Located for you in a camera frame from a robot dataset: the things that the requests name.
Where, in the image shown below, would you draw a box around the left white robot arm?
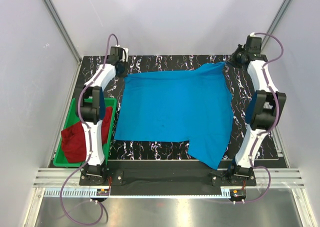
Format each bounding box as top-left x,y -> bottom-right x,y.
76,45 -> 129,185

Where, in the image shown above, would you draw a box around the aluminium frame rail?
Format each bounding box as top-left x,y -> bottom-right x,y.
33,168 -> 304,188

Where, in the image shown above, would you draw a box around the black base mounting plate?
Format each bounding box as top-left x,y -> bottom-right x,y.
79,160 -> 256,197

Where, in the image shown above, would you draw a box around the right aluminium corner post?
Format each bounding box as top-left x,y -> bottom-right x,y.
252,0 -> 293,63

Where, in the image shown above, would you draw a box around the blue t shirt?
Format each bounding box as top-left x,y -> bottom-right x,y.
114,62 -> 234,169

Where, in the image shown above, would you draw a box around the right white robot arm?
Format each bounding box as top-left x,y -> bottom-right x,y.
226,44 -> 287,186

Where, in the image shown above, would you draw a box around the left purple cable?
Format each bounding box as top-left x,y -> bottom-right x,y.
59,33 -> 121,225

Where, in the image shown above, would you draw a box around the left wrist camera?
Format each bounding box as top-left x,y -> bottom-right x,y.
109,45 -> 129,62

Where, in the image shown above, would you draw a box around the left aluminium corner post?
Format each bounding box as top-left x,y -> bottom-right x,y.
34,0 -> 83,64

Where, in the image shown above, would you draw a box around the aluminium corner post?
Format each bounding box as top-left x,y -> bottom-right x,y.
252,0 -> 293,63
34,0 -> 83,64

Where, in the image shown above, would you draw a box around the green plastic bin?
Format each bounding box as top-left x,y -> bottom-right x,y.
53,98 -> 117,168

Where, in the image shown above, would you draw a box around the red t shirt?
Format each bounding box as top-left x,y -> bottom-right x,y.
61,106 -> 113,164

